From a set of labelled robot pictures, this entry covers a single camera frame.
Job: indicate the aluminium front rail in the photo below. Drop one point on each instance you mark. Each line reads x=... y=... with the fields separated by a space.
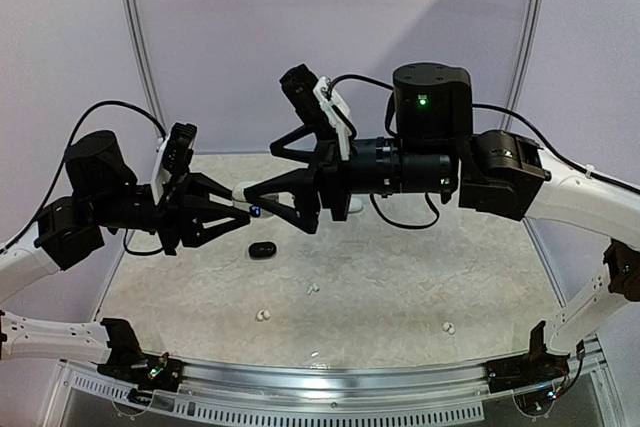
x=586 y=392

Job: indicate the white slotted cable duct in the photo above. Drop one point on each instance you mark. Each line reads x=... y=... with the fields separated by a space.
x=95 y=402

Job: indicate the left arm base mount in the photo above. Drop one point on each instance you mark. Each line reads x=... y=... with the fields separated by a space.
x=148 y=372

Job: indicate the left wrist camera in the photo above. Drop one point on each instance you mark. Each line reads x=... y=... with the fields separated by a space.
x=173 y=157

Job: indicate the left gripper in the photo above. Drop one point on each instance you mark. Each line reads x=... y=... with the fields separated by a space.
x=184 y=206

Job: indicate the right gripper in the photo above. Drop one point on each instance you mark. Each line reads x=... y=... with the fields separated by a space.
x=327 y=179

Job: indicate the aluminium corner post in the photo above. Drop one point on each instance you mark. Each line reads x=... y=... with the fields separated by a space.
x=527 y=15
x=142 y=59

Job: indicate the left aluminium corner post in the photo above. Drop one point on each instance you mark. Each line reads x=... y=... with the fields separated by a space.
x=142 y=59

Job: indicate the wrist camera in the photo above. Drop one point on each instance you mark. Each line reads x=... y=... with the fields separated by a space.
x=173 y=157
x=324 y=115

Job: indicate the black earbud charging case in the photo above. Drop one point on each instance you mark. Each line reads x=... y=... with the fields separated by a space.
x=262 y=250

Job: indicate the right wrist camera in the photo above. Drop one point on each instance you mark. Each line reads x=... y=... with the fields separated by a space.
x=324 y=115

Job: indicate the white gold-trimmed charging case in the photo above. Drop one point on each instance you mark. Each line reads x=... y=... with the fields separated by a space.
x=248 y=204

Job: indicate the white stem earbud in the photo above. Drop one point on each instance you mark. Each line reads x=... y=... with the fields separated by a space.
x=312 y=289

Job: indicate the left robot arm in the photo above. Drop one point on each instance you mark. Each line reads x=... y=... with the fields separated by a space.
x=106 y=195

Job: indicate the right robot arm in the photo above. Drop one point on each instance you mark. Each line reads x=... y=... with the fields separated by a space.
x=430 y=148

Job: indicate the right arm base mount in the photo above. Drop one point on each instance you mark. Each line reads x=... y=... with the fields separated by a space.
x=536 y=366

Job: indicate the right aluminium corner post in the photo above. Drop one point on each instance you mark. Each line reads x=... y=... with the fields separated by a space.
x=527 y=15

